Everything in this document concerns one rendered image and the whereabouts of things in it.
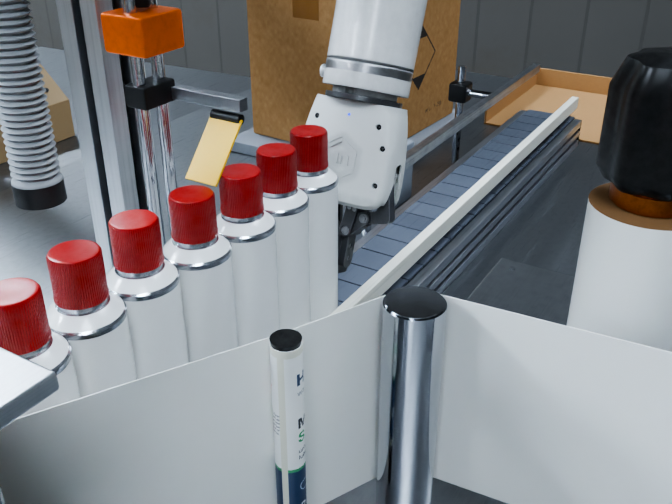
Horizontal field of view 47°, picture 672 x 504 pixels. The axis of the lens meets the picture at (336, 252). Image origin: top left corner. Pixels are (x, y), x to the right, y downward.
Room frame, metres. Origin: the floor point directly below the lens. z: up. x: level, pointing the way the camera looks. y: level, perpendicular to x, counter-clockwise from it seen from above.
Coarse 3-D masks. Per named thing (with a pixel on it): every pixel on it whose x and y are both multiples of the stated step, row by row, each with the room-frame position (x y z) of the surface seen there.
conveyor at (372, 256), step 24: (528, 120) 1.27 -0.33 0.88; (504, 144) 1.15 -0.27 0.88; (480, 168) 1.05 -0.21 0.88; (432, 192) 0.96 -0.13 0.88; (456, 192) 0.96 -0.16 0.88; (408, 216) 0.89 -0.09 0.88; (432, 216) 0.89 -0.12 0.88; (384, 240) 0.82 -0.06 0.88; (408, 240) 0.82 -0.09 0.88; (360, 264) 0.76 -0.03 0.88; (384, 264) 0.76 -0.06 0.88
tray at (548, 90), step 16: (528, 80) 1.59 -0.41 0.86; (544, 80) 1.63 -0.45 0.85; (560, 80) 1.62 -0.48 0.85; (576, 80) 1.60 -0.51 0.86; (592, 80) 1.58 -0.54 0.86; (608, 80) 1.57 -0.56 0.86; (512, 96) 1.51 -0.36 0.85; (528, 96) 1.55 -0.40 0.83; (544, 96) 1.55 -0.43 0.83; (560, 96) 1.55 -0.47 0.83; (576, 96) 1.55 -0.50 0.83; (592, 96) 1.55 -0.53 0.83; (496, 112) 1.44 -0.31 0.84; (512, 112) 1.45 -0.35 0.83; (576, 112) 1.45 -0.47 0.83; (592, 112) 1.45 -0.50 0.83; (592, 128) 1.36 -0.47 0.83
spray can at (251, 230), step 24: (240, 168) 0.55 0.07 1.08; (240, 192) 0.53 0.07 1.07; (240, 216) 0.53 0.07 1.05; (264, 216) 0.54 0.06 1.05; (240, 240) 0.52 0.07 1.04; (264, 240) 0.53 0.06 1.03; (240, 264) 0.52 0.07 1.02; (264, 264) 0.52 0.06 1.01; (240, 288) 0.52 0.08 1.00; (264, 288) 0.52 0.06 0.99; (240, 312) 0.52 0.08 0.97; (264, 312) 0.52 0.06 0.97; (240, 336) 0.52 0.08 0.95; (264, 336) 0.52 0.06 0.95
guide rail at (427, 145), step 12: (528, 72) 1.27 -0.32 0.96; (504, 84) 1.20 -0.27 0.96; (516, 84) 1.22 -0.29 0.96; (492, 96) 1.14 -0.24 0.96; (504, 96) 1.17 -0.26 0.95; (480, 108) 1.09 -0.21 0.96; (456, 120) 1.02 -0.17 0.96; (468, 120) 1.05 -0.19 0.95; (444, 132) 0.98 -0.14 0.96; (456, 132) 1.01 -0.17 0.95; (420, 144) 0.93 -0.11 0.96; (432, 144) 0.94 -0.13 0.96; (408, 156) 0.89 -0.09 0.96; (420, 156) 0.91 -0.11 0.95
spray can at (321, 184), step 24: (312, 144) 0.62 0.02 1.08; (312, 168) 0.62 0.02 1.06; (312, 192) 0.61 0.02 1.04; (336, 192) 0.63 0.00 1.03; (312, 216) 0.61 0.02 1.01; (336, 216) 0.63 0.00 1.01; (312, 240) 0.61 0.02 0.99; (336, 240) 0.63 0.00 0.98; (312, 264) 0.61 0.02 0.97; (336, 264) 0.63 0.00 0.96; (312, 288) 0.61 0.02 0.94; (336, 288) 0.63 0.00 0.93; (312, 312) 0.61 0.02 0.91
